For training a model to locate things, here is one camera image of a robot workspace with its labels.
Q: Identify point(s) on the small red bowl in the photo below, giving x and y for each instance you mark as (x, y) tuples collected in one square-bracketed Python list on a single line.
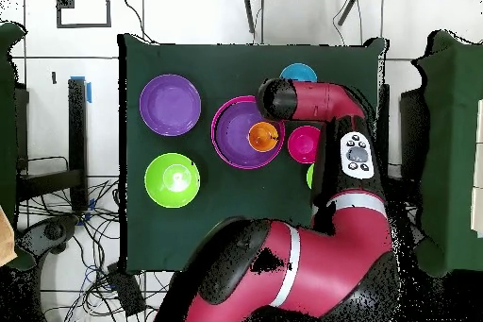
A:
[(302, 144)]

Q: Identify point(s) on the black power box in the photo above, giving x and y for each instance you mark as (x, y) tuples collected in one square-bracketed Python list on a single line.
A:
[(126, 291)]

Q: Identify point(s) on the large pink bowl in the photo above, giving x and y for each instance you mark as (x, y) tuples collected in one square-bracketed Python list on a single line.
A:
[(214, 125)]

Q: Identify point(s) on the blue bowl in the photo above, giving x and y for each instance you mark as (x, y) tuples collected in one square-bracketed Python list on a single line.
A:
[(298, 74)]

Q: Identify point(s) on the black floor stand base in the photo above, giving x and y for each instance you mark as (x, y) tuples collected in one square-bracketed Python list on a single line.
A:
[(53, 231)]

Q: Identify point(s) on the orange cup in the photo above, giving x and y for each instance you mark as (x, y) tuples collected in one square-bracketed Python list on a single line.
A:
[(263, 137)]

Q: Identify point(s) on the brown paper bag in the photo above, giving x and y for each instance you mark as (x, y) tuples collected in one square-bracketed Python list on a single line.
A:
[(5, 239)]

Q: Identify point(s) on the green covered side table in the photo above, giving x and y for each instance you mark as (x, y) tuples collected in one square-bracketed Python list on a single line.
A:
[(453, 148), (7, 129)]

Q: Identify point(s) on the purple bowl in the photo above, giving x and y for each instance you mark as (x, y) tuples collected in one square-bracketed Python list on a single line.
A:
[(234, 137), (169, 105)]

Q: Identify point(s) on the small green bowl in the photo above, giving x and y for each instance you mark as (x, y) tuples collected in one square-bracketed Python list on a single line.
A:
[(309, 175)]

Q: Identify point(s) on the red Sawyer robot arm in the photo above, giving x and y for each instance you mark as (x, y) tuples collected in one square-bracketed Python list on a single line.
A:
[(320, 254)]

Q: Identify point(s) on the dark green tablecloth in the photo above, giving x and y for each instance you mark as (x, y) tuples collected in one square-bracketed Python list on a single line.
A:
[(188, 231)]

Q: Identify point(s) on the large green bowl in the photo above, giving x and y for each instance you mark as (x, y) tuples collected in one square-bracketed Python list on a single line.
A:
[(158, 193)]

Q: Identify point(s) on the black stand with blue tape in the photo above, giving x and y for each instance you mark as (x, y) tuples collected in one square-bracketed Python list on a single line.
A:
[(77, 129)]

